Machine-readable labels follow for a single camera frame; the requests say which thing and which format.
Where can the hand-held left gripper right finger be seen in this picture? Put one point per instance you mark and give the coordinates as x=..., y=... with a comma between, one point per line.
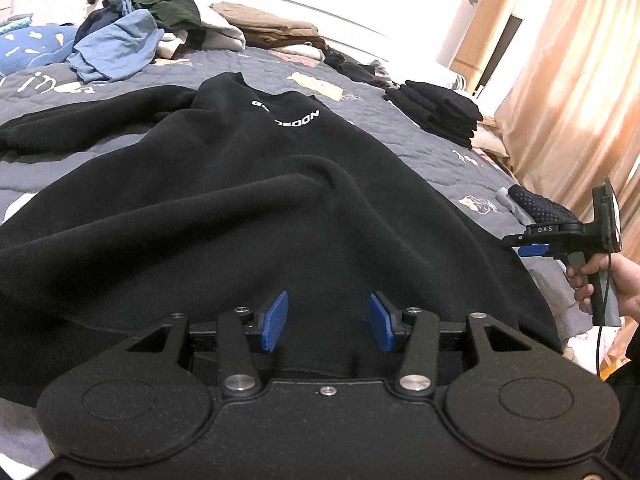
x=382, y=322

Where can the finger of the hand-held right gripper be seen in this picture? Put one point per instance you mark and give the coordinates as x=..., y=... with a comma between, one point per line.
x=535, y=250
x=515, y=240

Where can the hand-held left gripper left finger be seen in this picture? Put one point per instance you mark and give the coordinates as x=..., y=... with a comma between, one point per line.
x=272, y=322

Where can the black sweatshirt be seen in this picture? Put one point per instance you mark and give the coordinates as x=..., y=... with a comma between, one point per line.
x=250, y=185

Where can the stack of folded black clothes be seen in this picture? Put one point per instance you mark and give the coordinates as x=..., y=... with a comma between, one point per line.
x=435, y=110

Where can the dark crumpled clothes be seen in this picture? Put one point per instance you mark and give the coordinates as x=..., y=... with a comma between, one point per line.
x=360, y=69

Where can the person's right hand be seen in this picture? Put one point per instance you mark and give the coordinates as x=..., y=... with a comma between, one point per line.
x=629, y=285

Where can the navy dotted garment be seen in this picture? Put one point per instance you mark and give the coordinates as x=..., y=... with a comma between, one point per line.
x=542, y=205

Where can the white printed bed sheet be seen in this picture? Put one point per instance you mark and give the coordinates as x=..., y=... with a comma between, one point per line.
x=560, y=305

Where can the beige knit blanket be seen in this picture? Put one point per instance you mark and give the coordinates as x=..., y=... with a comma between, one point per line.
x=492, y=140

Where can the beige curtain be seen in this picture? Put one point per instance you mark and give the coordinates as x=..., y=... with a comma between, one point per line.
x=575, y=85

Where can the grey quilted blanket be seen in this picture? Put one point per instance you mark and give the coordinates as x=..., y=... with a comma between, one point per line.
x=410, y=135

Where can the person's dark clothing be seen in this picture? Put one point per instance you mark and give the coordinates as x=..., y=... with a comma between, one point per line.
x=625, y=410

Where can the tan cardboard tube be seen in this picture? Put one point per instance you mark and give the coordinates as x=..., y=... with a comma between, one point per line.
x=490, y=25

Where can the cream folded garment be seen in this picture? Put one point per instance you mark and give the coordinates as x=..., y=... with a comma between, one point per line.
x=300, y=54

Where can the white garment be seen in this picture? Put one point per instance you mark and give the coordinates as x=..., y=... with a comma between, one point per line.
x=220, y=32

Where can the tan folded garments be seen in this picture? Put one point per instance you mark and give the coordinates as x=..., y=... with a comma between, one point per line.
x=265, y=20

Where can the white headboard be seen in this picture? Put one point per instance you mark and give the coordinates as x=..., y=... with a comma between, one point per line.
x=310, y=10

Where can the light blue garment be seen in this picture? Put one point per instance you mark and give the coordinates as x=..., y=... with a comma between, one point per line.
x=120, y=45

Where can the dark green garment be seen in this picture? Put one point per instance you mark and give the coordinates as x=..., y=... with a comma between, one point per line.
x=172, y=7

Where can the slate blue garment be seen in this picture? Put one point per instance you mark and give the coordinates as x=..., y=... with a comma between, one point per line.
x=120, y=2

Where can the blue patterned pillow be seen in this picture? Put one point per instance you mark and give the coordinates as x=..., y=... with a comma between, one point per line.
x=30, y=47

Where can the teal zigzag towel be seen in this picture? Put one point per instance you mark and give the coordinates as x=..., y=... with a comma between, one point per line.
x=12, y=24

